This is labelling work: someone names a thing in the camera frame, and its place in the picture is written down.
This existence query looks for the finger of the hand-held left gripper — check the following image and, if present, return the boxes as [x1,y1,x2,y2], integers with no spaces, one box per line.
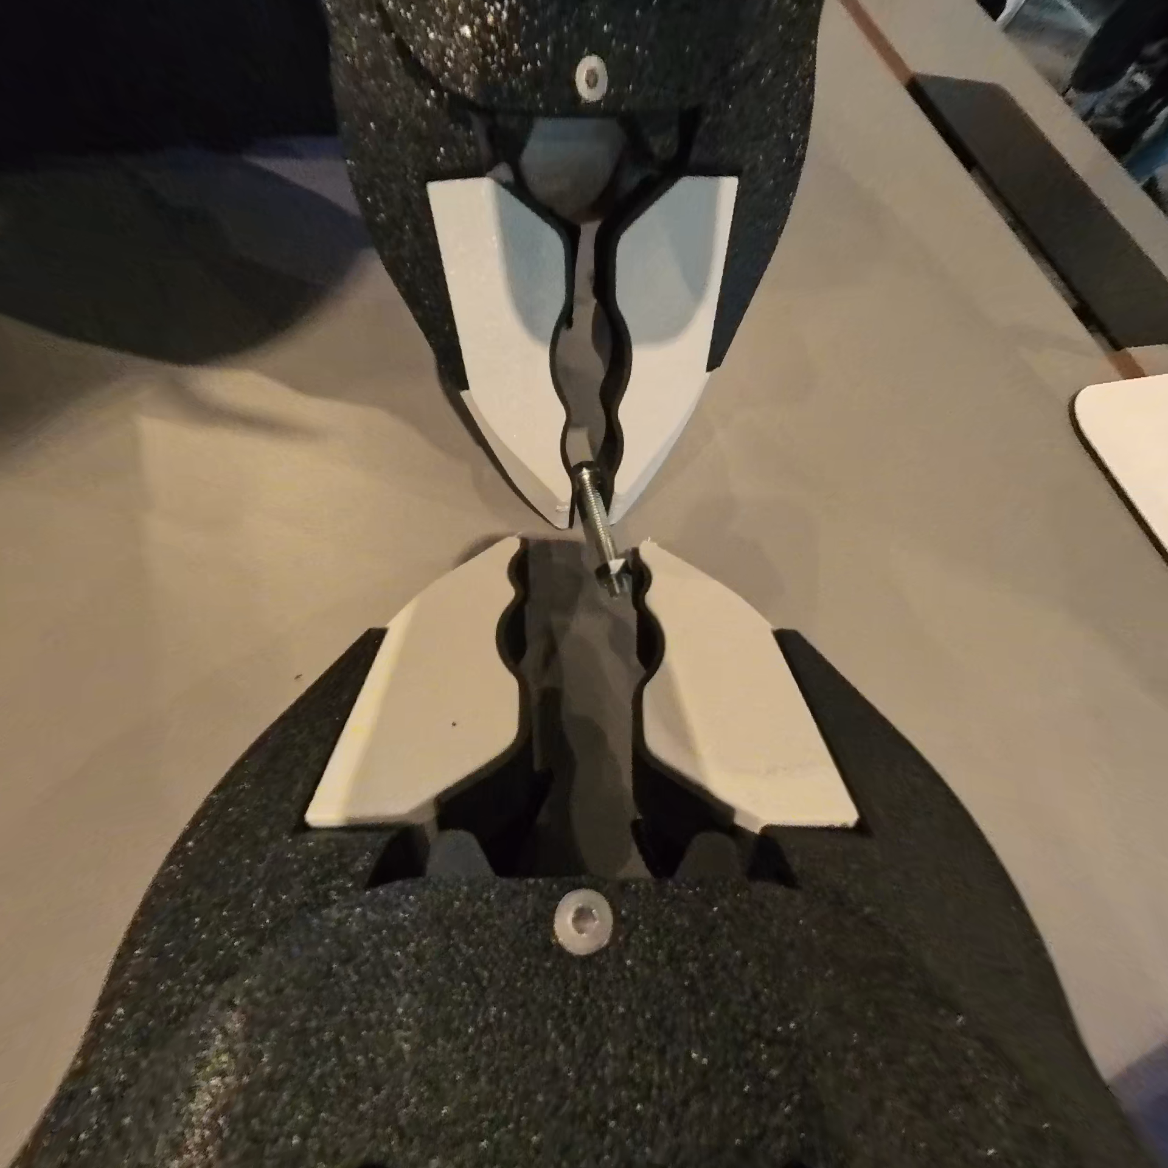
[425,176,581,530]
[593,173,741,526]

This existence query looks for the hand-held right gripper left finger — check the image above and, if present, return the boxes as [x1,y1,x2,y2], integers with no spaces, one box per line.
[303,533,550,831]

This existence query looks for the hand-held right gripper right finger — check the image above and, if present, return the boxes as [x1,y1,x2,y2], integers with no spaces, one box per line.
[629,537,863,835]

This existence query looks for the silver threaded bolt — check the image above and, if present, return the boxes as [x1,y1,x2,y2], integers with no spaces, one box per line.
[570,460,622,574]

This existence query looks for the black flat panel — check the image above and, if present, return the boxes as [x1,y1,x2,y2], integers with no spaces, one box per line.
[910,73,1168,353]

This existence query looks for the white flat board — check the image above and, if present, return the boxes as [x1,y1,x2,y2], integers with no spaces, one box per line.
[1070,372,1168,562]

